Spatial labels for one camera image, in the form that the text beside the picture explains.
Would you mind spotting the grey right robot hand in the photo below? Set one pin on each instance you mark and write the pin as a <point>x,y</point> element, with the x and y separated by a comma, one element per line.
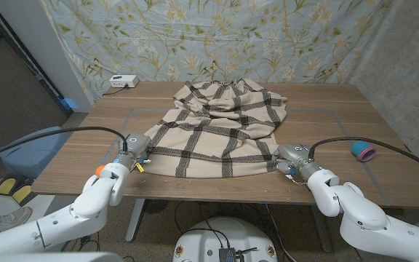
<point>297,156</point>

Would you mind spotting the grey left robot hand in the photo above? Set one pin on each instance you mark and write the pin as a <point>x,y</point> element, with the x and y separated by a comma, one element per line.
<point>135,143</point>

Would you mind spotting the beige plaid scarf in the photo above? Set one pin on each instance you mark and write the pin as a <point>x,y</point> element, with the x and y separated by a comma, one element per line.
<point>209,145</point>

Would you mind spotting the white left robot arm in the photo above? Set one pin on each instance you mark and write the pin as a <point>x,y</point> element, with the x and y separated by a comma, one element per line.
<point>86,207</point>

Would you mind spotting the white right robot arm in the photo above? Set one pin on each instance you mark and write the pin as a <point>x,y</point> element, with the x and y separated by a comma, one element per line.
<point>362,218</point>

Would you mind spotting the blue tape patch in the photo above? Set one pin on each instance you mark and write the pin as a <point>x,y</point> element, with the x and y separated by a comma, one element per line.
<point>70,103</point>

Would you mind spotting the orange and green cup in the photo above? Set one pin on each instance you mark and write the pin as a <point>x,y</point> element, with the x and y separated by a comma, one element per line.
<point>99,170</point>

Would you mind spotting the white power strip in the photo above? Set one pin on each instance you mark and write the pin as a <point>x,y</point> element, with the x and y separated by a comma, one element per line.
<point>123,81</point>

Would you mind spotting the dark round floor object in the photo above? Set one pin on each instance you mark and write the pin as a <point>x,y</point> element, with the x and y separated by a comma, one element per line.
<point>156,206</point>

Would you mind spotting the white table leg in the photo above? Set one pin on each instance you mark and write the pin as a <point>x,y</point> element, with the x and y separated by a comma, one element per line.
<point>135,218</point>

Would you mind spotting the grey table leg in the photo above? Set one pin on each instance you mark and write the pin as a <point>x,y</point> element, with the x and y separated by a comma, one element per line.
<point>322,233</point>

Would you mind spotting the blue padded stool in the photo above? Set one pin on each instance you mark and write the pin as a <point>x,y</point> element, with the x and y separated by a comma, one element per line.
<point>31,156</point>

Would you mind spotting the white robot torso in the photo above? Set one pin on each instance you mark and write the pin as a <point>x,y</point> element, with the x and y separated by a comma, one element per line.
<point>224,236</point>

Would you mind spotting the black yellow slipper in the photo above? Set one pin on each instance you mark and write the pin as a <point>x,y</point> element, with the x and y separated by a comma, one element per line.
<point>4,185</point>
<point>22,193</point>

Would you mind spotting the floral printed backdrop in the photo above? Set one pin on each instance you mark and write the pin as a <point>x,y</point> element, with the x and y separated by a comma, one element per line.
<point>213,36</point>

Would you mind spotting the grey white sneaker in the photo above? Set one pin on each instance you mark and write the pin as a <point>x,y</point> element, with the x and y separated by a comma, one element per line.
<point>11,220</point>

